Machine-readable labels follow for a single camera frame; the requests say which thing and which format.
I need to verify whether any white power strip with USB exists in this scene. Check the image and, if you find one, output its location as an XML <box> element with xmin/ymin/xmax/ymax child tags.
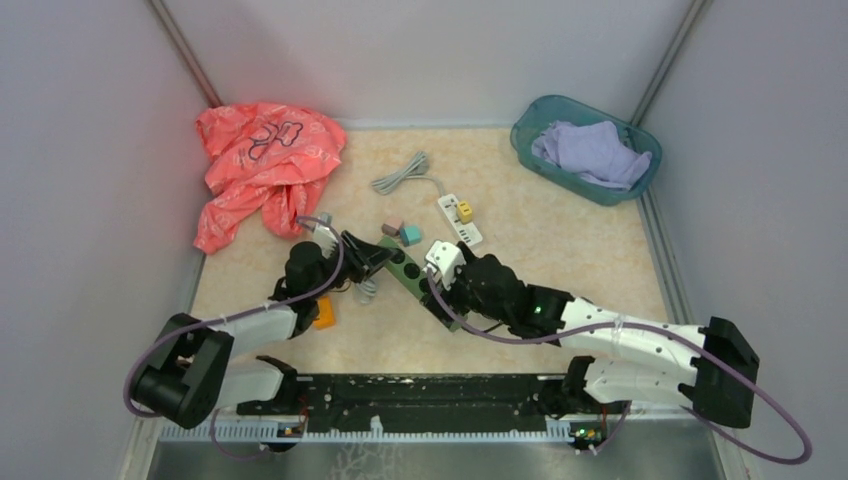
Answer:
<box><xmin>437</xmin><ymin>194</ymin><xmax>483</xmax><ymax>247</ymax></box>

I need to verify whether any aluminium front rail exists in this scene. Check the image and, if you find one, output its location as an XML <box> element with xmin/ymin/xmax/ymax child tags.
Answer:
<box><xmin>158</xmin><ymin>405</ymin><xmax>625</xmax><ymax>448</ymax></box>

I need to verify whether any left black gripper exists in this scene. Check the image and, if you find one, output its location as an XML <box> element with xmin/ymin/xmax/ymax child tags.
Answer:
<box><xmin>310</xmin><ymin>229</ymin><xmax>398</xmax><ymax>300</ymax></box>

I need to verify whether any pink patterned cloth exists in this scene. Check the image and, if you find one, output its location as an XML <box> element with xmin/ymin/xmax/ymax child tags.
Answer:
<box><xmin>193</xmin><ymin>102</ymin><xmax>347</xmax><ymax>255</ymax></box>

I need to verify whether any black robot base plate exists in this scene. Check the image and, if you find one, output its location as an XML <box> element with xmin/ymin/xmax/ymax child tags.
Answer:
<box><xmin>236</xmin><ymin>374</ymin><xmax>624</xmax><ymax>434</ymax></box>

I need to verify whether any lavender cloth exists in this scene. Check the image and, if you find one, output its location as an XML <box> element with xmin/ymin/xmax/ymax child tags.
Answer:
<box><xmin>531</xmin><ymin>121</ymin><xmax>653</xmax><ymax>191</ymax></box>

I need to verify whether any teal plastic basket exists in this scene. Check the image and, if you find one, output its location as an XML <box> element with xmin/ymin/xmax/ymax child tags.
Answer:
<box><xmin>510</xmin><ymin>95</ymin><xmax>663</xmax><ymax>206</ymax></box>

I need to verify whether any green power strip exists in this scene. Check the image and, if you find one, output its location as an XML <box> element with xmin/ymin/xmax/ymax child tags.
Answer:
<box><xmin>377</xmin><ymin>235</ymin><xmax>460</xmax><ymax>332</ymax></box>

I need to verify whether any teal plug adapter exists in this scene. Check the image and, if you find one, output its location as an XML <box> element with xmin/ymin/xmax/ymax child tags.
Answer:
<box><xmin>399</xmin><ymin>225</ymin><xmax>423</xmax><ymax>247</ymax></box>

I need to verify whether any yellow plug adapter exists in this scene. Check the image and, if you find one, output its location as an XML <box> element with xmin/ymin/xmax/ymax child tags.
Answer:
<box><xmin>455</xmin><ymin>201</ymin><xmax>473</xmax><ymax>225</ymax></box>

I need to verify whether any orange power strip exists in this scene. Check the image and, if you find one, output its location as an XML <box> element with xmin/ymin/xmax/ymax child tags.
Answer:
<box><xmin>312</xmin><ymin>295</ymin><xmax>337</xmax><ymax>330</ymax></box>

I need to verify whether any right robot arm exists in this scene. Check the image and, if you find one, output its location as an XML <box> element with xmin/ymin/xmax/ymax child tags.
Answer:
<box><xmin>425</xmin><ymin>241</ymin><xmax>760</xmax><ymax>429</ymax></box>

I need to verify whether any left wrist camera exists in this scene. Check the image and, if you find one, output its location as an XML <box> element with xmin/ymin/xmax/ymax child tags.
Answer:
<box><xmin>311</xmin><ymin>212</ymin><xmax>338</xmax><ymax>258</ymax></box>

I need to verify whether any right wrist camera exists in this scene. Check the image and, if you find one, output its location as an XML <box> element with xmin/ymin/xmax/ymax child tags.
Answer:
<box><xmin>425</xmin><ymin>240</ymin><xmax>466</xmax><ymax>290</ymax></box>

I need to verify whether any grey coiled cable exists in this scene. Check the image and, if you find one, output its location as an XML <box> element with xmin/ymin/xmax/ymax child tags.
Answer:
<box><xmin>369</xmin><ymin>150</ymin><xmax>448</xmax><ymax>200</ymax></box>

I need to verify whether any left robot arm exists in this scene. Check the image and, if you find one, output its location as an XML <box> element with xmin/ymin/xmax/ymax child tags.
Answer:
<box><xmin>124</xmin><ymin>231</ymin><xmax>400</xmax><ymax>429</ymax></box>

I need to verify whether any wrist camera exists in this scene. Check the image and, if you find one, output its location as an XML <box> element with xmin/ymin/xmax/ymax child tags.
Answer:
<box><xmin>311</xmin><ymin>212</ymin><xmax>338</xmax><ymax>258</ymax></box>
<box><xmin>425</xmin><ymin>240</ymin><xmax>466</xmax><ymax>290</ymax></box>

